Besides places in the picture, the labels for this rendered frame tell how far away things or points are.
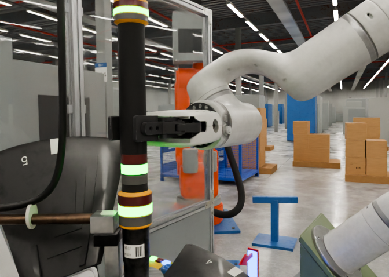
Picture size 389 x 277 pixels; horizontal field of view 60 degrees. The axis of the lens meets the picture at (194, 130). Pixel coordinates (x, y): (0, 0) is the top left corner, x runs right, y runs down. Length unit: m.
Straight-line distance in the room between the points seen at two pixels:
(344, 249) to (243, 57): 0.65
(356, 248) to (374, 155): 6.96
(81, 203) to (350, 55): 0.47
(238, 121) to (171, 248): 1.21
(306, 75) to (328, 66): 0.04
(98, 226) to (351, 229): 0.75
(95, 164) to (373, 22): 0.48
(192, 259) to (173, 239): 1.03
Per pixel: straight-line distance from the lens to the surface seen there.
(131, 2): 0.44
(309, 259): 1.05
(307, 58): 0.59
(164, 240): 1.67
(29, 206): 0.49
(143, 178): 0.44
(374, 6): 0.61
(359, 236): 1.04
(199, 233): 1.91
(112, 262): 0.47
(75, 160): 0.58
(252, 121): 0.64
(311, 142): 9.67
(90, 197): 0.53
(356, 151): 7.95
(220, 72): 0.63
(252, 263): 0.79
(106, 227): 0.46
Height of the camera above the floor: 1.49
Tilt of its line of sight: 3 degrees down
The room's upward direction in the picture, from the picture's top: 1 degrees counter-clockwise
